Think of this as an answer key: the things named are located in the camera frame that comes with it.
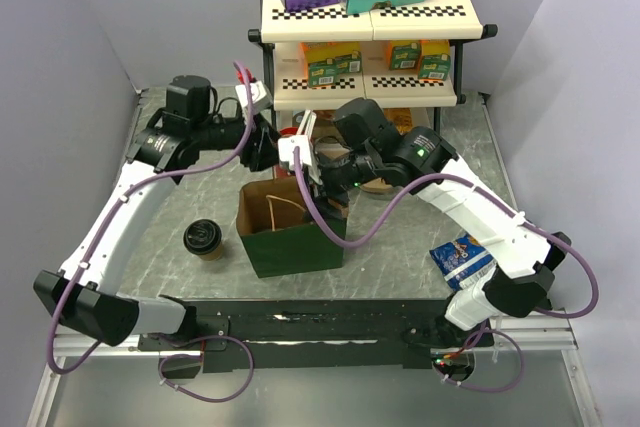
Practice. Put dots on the cream black shelf rack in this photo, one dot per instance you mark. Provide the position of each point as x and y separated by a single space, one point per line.
281 34

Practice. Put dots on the orange snack bag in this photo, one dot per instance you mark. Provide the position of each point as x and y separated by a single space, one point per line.
401 118

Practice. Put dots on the white wrapped straws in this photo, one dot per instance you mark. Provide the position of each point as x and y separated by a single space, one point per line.
307 124

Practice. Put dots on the brown snack bag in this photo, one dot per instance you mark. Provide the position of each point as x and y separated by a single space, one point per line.
324 130

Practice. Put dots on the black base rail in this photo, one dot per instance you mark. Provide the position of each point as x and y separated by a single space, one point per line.
311 333

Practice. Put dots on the green paper bag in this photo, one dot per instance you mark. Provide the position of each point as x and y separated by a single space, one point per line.
278 233

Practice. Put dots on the green yellow box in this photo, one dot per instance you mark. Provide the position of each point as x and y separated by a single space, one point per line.
326 61
429 59

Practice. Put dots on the spare brown cup carriers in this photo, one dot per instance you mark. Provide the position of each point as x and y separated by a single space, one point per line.
379 189

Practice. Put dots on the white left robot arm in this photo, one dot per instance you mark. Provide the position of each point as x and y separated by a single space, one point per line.
83 293

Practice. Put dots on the black plastic cup lid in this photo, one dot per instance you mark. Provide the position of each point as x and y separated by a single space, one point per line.
199 233

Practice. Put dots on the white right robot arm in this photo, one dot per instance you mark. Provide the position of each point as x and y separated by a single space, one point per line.
525 260

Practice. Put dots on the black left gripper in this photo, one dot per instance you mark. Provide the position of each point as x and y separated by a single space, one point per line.
261 149

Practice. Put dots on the brown paper coffee cup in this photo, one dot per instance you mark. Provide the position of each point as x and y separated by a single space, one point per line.
212 251

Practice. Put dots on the green yellow box right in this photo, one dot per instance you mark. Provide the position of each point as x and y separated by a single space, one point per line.
429 59

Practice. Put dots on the blue chips bag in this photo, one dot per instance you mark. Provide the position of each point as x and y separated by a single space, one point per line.
462 262

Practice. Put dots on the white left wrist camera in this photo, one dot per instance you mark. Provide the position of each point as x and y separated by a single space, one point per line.
253 96

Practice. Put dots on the red plastic cup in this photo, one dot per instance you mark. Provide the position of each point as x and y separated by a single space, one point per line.
288 132

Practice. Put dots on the green yellow box left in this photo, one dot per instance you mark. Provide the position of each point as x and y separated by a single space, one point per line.
326 61

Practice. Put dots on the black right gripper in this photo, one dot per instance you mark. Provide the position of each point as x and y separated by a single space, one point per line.
328 191

